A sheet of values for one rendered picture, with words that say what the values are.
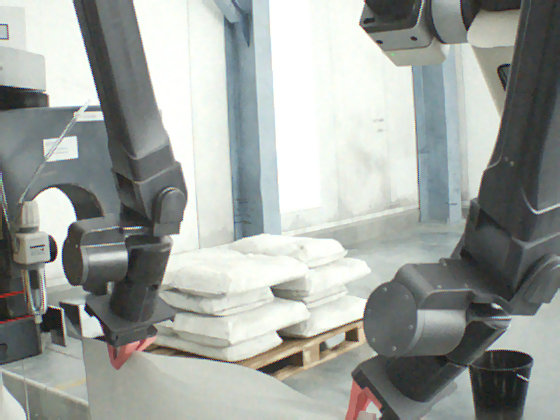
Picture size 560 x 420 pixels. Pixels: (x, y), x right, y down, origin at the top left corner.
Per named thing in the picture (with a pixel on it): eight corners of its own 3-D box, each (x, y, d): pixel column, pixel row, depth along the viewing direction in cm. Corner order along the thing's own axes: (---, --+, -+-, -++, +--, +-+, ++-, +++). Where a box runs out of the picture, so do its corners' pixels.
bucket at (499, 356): (543, 409, 326) (544, 353, 323) (516, 433, 303) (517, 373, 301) (483, 399, 345) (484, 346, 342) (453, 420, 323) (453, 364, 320)
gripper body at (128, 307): (81, 311, 92) (91, 262, 89) (144, 295, 100) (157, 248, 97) (110, 344, 89) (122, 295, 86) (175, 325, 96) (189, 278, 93)
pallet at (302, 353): (371, 340, 461) (370, 317, 459) (238, 399, 368) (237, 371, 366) (267, 323, 512) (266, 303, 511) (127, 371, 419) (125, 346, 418)
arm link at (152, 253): (184, 241, 89) (160, 214, 92) (133, 246, 84) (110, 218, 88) (170, 289, 92) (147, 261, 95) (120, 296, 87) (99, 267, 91)
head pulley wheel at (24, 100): (61, 109, 106) (61, 91, 105) (6, 112, 99) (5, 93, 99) (29, 113, 111) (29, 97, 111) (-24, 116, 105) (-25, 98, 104)
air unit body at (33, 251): (64, 320, 96) (53, 199, 95) (33, 327, 93) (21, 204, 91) (46, 315, 99) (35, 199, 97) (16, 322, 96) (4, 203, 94)
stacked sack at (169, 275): (256, 274, 433) (254, 249, 432) (164, 295, 385) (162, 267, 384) (206, 267, 462) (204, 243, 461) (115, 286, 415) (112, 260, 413)
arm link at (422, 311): (576, 264, 57) (506, 205, 63) (491, 254, 50) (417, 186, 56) (498, 381, 62) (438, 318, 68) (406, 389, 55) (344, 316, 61)
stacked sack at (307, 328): (379, 319, 461) (378, 294, 459) (309, 347, 410) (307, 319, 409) (322, 311, 488) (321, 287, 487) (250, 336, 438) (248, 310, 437)
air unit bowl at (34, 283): (53, 313, 95) (48, 266, 95) (33, 317, 93) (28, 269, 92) (41, 310, 97) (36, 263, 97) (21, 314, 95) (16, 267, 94)
